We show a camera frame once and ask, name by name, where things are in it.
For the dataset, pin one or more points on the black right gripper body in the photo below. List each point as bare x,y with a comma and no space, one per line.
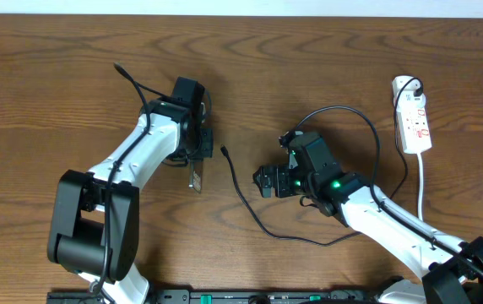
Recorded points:
288,182

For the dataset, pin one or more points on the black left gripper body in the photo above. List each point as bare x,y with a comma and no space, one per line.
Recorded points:
202,146

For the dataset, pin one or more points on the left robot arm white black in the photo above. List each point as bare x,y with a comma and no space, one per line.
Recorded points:
95,221

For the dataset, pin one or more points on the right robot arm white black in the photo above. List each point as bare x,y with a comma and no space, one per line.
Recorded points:
450,269

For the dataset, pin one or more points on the white power strip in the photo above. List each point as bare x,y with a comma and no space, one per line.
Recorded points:
409,103

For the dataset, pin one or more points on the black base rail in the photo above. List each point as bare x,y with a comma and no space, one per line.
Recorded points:
180,296

